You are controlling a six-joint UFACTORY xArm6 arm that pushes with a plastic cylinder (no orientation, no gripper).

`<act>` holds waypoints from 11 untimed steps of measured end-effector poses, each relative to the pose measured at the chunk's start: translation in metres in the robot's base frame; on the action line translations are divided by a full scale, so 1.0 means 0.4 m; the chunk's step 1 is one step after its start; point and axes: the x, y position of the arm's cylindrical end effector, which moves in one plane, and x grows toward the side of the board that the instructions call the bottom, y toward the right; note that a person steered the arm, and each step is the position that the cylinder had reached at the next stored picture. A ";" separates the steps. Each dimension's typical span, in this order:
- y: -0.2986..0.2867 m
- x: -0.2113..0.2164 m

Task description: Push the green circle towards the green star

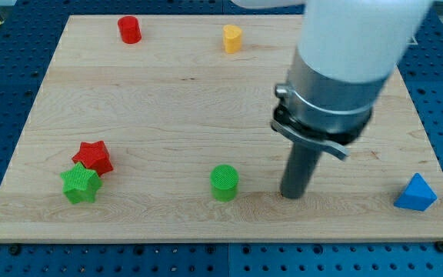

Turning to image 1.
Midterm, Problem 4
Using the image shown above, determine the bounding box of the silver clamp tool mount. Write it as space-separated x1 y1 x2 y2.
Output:
271 52 387 160

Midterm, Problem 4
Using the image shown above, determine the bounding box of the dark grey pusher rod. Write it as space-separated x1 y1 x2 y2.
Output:
280 143 321 199

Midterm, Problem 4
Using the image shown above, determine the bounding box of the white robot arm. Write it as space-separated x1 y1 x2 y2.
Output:
271 0 433 199

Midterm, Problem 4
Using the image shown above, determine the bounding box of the red star block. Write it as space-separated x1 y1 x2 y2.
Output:
72 141 114 176

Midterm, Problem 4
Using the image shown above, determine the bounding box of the green star block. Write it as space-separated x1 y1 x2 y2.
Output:
60 162 102 204

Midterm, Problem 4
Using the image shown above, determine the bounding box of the green cylinder block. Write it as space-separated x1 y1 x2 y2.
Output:
210 164 239 202

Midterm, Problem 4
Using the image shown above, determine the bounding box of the blue triangle block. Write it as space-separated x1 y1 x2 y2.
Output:
394 173 438 212

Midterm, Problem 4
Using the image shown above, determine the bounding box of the yellow heart block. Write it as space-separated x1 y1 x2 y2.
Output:
222 25 243 54

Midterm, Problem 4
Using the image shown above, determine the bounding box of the light wooden board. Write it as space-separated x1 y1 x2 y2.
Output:
0 15 443 244

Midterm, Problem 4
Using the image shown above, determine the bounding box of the red cylinder block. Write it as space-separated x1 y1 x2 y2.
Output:
118 15 142 44

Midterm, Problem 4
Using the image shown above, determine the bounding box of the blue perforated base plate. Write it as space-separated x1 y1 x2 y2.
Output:
0 0 443 276

